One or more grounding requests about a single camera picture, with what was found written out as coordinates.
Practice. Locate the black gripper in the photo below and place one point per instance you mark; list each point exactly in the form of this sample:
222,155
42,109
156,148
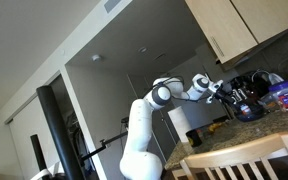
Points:
223,93

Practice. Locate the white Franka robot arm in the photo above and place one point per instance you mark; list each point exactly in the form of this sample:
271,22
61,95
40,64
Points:
140,133

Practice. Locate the orange pill bottle white cap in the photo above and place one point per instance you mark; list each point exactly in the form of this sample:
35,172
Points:
245,109

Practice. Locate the black coffee maker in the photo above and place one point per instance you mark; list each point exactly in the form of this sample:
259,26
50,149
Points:
243,88

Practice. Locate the dark bowl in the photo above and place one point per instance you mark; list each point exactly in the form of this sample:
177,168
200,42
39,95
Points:
250,115

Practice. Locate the small yellow object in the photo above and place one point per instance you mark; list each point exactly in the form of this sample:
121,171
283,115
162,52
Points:
215,127

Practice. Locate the white rimmed black appliance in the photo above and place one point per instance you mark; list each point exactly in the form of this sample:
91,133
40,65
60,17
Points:
273,79

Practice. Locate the wooden chair back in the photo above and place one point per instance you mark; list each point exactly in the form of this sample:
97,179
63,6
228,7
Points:
240,150

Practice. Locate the clear jar purple lid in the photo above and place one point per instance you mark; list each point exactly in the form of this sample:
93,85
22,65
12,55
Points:
285,96

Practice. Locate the black mug yellow logo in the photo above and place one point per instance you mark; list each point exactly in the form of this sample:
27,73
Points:
194,137

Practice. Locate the white paper towel roll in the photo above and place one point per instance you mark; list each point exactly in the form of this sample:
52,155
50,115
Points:
180,125

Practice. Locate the dark ceiling vent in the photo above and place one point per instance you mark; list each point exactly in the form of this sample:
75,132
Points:
160,56

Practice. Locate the round ceiling light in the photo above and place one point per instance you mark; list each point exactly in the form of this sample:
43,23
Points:
142,49

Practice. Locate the white smoke detector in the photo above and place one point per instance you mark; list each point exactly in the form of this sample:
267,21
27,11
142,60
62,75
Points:
96,57

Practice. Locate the tall black round pole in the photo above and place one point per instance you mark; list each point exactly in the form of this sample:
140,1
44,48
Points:
59,133

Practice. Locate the wall cabinet with vent slots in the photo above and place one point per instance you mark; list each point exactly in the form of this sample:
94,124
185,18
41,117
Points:
219,23

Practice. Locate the plain light wood wall cabinet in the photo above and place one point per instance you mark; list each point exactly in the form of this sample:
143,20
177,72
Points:
272,16

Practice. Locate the grey wall air vent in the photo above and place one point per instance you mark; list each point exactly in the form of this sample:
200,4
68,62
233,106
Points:
112,4

